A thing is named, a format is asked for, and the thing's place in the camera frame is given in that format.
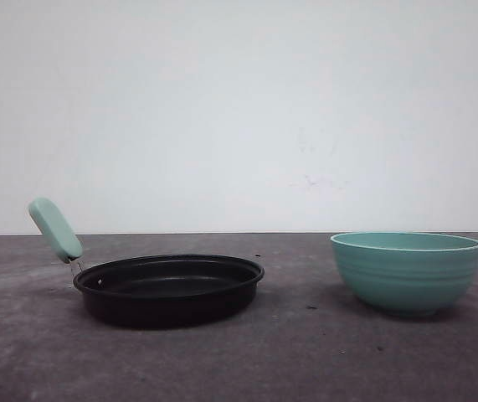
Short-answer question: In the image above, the black frying pan green handle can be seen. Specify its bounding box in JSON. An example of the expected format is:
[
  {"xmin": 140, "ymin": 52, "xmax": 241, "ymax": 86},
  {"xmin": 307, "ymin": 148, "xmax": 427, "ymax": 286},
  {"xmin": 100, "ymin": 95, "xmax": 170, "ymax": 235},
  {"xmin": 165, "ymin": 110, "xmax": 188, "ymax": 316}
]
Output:
[{"xmin": 28, "ymin": 198, "xmax": 265, "ymax": 328}]

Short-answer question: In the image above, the green ceramic bowl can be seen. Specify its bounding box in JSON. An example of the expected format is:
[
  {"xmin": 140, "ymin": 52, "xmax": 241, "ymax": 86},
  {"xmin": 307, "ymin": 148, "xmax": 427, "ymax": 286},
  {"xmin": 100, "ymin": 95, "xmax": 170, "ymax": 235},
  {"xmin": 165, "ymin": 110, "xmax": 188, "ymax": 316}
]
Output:
[{"xmin": 330, "ymin": 232, "xmax": 478, "ymax": 317}]

